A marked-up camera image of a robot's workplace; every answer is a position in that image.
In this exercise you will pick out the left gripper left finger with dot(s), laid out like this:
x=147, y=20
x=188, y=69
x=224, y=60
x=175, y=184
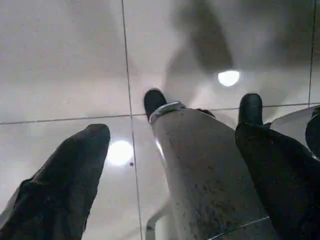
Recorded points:
x=57, y=190

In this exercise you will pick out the dark robot lower body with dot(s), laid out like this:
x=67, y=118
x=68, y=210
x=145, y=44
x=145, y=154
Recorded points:
x=200, y=162

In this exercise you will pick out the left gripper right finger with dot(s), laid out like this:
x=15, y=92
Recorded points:
x=282, y=180

